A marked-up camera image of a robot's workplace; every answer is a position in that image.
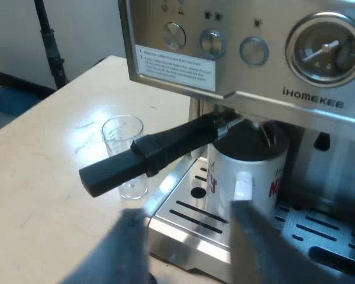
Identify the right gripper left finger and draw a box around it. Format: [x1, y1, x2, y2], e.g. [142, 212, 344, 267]
[98, 208, 151, 284]

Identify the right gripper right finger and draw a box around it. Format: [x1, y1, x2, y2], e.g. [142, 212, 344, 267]
[230, 199, 332, 284]

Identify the white mug with red print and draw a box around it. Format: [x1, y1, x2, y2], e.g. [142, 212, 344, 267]
[205, 121, 290, 225]

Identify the steel espresso machine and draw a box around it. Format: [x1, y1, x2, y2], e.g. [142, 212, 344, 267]
[117, 0, 355, 284]

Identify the clear measuring glass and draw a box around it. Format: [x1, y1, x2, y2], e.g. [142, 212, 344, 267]
[101, 115, 149, 200]

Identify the black tripod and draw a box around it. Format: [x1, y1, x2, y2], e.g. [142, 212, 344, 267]
[34, 0, 69, 89]

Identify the filter holder with red-ended handle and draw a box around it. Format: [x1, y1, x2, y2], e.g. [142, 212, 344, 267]
[78, 109, 280, 198]

